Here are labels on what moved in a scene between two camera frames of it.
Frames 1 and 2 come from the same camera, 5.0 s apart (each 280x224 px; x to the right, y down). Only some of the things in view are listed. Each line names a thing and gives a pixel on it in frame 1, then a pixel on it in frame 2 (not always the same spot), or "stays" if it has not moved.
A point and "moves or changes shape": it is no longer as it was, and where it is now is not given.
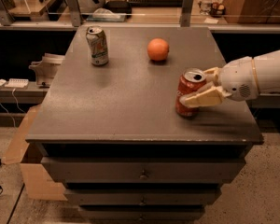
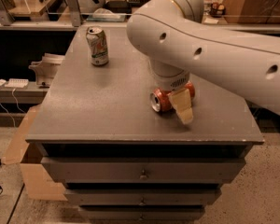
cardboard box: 38,185 stays
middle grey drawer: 143,197 stays
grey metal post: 74,6 stays
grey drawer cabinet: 108,129 stays
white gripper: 238,78 -> 174,82
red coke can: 190,81 moves or changes shape
